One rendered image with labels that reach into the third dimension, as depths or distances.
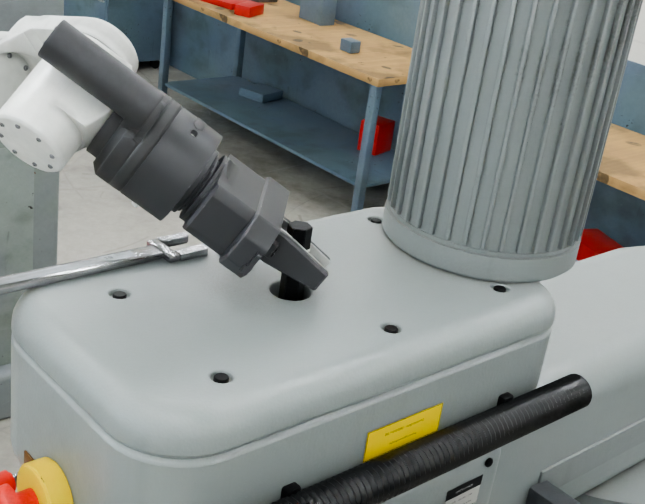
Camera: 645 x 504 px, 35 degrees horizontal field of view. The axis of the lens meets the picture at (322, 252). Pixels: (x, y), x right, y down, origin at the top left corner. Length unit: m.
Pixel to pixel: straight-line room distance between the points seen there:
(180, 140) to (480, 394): 0.35
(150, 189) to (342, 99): 6.26
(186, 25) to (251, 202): 7.67
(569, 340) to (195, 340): 0.53
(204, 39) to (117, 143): 7.48
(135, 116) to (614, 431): 0.71
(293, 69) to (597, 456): 6.35
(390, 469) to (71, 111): 0.38
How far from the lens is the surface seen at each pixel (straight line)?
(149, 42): 8.46
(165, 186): 0.83
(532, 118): 0.92
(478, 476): 1.04
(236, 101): 7.15
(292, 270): 0.87
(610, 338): 1.23
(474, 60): 0.92
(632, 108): 5.62
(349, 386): 0.80
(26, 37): 0.91
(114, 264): 0.90
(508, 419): 0.94
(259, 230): 0.82
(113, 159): 0.83
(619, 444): 1.29
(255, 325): 0.83
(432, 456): 0.87
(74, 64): 0.81
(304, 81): 7.36
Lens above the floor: 2.29
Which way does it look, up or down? 24 degrees down
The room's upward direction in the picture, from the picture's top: 8 degrees clockwise
